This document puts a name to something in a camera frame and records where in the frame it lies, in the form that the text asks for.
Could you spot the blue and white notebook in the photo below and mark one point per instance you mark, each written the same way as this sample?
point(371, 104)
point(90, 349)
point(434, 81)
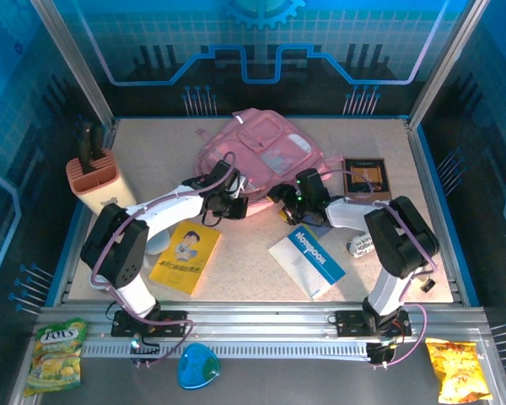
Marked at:
point(308, 261)

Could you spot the yellow cartoon cover book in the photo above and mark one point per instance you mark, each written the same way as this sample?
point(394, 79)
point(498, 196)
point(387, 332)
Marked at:
point(185, 261)

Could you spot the grey cup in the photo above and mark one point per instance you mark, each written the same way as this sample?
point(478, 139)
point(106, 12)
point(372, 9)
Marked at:
point(158, 242)

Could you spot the brown hardcover book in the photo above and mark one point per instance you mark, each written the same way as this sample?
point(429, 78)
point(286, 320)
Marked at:
point(379, 169)

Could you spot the pink student backpack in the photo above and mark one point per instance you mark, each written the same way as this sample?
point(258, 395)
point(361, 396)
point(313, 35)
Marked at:
point(270, 135)

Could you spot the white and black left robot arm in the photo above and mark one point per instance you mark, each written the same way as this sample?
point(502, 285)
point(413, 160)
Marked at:
point(173, 206)

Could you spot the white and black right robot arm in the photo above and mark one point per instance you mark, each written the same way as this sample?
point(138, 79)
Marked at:
point(346, 215)

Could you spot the yellow chips bag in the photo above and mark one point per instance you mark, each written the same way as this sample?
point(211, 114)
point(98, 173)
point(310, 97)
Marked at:
point(457, 371)

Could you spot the green candy bag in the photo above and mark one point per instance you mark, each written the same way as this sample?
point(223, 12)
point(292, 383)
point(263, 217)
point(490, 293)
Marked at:
point(57, 358)

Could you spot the small blue-grey pad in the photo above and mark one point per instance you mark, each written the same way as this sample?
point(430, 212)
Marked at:
point(318, 233)

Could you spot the crumpled black and white packet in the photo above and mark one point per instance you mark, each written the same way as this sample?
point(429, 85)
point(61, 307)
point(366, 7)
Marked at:
point(360, 246)

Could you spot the cream and terracotta knife block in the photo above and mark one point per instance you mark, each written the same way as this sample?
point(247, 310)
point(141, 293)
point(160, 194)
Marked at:
point(105, 190)

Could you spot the small black clip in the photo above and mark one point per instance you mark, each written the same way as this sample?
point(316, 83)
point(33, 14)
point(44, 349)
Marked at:
point(428, 284)

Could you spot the blue translucent plastic case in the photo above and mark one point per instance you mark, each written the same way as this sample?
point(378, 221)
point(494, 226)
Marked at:
point(198, 367)

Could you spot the aluminium front frame rail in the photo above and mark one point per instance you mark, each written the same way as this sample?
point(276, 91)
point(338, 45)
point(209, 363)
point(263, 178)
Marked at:
point(261, 320)

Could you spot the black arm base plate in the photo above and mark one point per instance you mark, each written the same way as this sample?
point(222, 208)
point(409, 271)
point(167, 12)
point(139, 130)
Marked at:
point(350, 322)
point(173, 321)

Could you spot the aluminium side rail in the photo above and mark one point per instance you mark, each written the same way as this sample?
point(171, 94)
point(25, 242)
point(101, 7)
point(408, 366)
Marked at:
point(428, 177)
point(65, 291)

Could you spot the aluminium frame post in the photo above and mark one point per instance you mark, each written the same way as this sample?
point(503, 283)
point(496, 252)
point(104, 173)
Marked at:
point(73, 63)
point(447, 63)

